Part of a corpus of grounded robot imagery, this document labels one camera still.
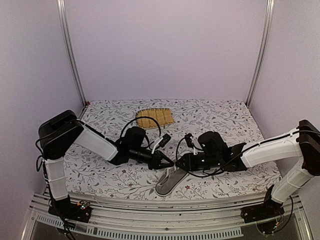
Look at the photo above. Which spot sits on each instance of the right aluminium frame post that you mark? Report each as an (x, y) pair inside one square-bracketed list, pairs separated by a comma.
[(270, 4)]

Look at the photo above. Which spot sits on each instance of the woven bamboo tray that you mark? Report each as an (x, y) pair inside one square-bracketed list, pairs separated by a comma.
[(163, 116)]

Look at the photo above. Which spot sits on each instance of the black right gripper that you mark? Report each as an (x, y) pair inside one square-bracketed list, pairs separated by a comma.
[(189, 164)]

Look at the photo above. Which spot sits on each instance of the white shoelace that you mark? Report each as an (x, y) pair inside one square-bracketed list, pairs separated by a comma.
[(172, 170)]

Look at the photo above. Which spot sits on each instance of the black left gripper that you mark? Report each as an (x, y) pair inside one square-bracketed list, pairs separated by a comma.
[(156, 163)]

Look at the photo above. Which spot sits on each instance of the grey canvas sneaker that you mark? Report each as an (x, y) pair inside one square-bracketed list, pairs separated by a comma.
[(167, 183)]

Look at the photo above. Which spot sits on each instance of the left aluminium frame post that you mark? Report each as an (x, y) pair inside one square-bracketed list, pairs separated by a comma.
[(62, 13)]

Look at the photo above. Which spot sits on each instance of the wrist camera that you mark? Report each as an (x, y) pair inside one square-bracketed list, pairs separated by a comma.
[(161, 142), (189, 142)]

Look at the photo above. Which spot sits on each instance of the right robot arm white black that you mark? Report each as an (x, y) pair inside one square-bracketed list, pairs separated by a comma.
[(302, 142)]

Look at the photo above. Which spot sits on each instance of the front aluminium rail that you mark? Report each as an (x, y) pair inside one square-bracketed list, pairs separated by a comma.
[(204, 219)]

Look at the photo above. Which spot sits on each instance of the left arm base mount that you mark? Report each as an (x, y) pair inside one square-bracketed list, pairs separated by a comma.
[(70, 211)]

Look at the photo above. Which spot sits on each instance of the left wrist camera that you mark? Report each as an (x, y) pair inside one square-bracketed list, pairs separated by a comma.
[(161, 142)]

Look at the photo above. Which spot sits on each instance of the floral patterned table mat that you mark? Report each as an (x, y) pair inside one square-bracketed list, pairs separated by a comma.
[(87, 173)]

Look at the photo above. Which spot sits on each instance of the aluminium frame post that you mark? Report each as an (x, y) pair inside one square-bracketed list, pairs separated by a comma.
[(270, 4), (62, 13)]

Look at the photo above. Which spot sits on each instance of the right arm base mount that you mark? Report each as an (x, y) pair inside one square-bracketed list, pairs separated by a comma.
[(267, 209)]

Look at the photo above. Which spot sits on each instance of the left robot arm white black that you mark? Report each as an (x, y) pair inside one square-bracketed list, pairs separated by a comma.
[(58, 135)]

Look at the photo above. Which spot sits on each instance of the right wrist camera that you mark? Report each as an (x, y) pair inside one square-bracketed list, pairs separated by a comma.
[(189, 142)]

